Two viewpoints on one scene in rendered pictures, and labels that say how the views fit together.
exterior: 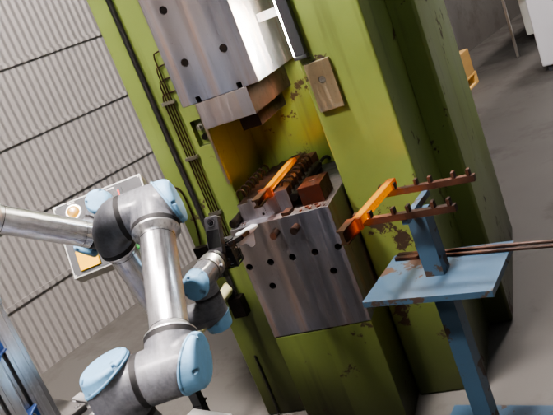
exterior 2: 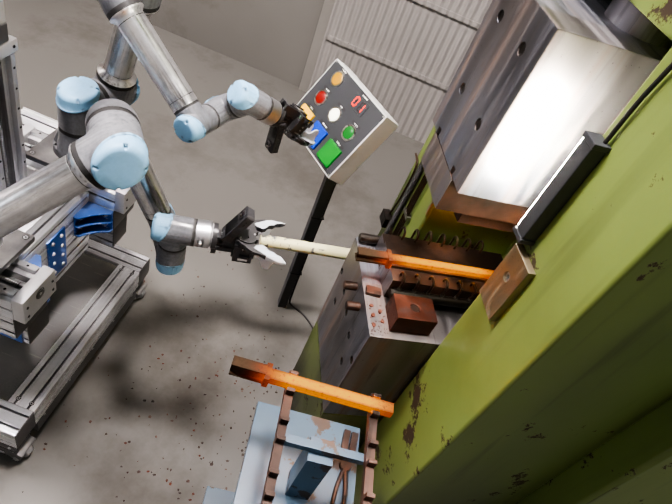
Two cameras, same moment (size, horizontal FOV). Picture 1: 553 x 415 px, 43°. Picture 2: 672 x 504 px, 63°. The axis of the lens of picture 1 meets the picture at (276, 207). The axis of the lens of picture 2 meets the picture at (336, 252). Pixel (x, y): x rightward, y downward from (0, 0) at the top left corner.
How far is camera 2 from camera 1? 1.62 m
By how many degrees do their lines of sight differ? 46
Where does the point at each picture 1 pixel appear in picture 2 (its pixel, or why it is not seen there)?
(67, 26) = not seen: outside the picture
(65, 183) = not seen: hidden behind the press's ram
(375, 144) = (468, 377)
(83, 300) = not seen: hidden behind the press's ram
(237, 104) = (439, 180)
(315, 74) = (510, 265)
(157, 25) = (487, 23)
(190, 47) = (474, 82)
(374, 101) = (502, 361)
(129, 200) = (97, 123)
